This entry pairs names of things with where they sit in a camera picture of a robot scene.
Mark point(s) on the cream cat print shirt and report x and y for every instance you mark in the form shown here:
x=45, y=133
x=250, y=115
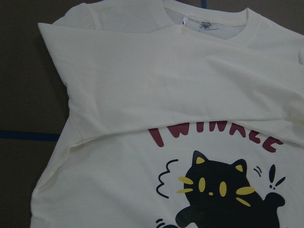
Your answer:
x=179, y=117

